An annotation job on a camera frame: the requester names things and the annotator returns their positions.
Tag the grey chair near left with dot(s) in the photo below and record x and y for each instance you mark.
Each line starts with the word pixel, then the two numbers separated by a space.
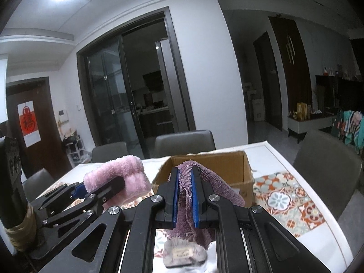
pixel 37 184

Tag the grey chair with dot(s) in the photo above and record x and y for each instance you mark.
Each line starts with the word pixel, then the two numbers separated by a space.
pixel 37 184
pixel 330 167
pixel 183 143
pixel 105 153

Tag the wall intercom panel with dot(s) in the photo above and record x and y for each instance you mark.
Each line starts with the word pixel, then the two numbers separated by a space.
pixel 63 116

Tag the dark tall sideboard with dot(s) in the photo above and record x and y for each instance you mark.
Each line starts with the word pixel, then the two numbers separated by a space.
pixel 334 94

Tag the brown cardboard box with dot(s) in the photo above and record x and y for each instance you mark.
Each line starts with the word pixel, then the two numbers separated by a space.
pixel 232 167

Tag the dark sliding glass door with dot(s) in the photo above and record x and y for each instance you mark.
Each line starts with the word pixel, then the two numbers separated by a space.
pixel 133 84

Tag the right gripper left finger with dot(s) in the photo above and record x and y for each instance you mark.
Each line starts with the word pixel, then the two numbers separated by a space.
pixel 156 212

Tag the grey chair far middle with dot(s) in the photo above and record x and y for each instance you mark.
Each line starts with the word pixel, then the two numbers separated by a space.
pixel 183 143

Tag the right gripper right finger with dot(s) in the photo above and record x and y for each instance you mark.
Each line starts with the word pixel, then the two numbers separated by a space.
pixel 211 211

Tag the white shoe rack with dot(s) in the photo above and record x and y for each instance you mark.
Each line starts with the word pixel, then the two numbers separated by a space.
pixel 74 148

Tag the brown wooden door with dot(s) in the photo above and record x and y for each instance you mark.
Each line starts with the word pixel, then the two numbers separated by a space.
pixel 48 153

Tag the white cardboard box hallway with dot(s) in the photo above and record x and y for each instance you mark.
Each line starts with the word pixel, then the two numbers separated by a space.
pixel 258 110

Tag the grey chair far left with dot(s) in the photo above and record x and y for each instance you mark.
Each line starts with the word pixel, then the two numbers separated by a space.
pixel 105 153

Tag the colourful clothes pile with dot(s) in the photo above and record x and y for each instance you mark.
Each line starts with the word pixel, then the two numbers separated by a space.
pixel 348 128

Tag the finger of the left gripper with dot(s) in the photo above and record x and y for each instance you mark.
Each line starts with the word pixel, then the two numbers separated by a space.
pixel 62 196
pixel 93 202

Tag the white low cabinet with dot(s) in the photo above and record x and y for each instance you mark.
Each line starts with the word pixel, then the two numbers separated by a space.
pixel 299 129

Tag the grey chair right side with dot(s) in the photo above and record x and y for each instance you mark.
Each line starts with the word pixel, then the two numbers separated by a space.
pixel 330 167

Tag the grey floral fabric pouch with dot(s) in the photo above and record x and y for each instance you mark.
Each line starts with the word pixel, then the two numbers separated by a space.
pixel 179 252

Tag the red fu door poster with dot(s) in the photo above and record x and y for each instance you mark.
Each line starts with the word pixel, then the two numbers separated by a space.
pixel 28 123

